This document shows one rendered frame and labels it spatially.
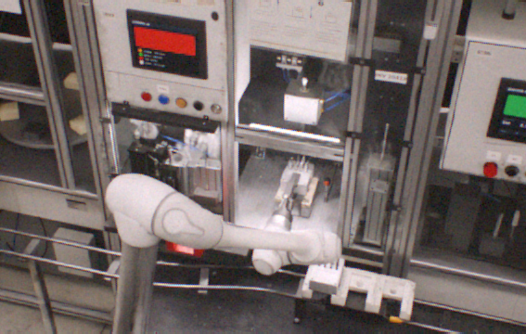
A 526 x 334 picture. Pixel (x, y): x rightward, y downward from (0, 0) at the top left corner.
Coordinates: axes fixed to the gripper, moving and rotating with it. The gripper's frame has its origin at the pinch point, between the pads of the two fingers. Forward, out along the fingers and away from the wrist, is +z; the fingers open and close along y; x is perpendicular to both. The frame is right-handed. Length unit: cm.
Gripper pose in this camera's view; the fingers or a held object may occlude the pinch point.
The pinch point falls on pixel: (294, 185)
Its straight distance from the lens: 275.9
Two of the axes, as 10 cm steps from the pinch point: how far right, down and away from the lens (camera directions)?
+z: 2.7, -6.3, 7.3
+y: 0.1, -7.5, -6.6
